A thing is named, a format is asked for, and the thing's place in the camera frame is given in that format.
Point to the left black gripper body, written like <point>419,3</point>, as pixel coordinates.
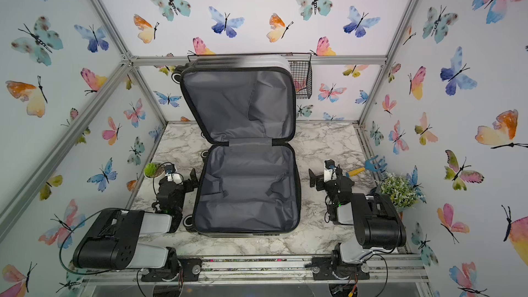
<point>186,183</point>

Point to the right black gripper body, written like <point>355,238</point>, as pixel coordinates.
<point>320,183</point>

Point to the silver black space suitcase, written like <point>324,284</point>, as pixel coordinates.
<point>245,107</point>

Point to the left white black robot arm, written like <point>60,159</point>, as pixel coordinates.
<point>112,242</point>

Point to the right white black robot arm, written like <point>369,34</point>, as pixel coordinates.
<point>377,226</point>

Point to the small succulent in white pot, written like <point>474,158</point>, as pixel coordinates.
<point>153,170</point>

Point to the blue yellow garden rake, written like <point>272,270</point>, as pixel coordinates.
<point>374,165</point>

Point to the flowering plant in grey pot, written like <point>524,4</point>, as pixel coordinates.
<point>404,192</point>

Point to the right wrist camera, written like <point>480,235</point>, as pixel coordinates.
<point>330,170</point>

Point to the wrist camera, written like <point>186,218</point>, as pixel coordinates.
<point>172,175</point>
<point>330,170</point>

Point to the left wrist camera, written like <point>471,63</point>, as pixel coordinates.
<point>172,175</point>

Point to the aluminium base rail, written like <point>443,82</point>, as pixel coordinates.
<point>379,268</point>

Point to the black wire wall basket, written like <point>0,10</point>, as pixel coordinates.
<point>302,73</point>

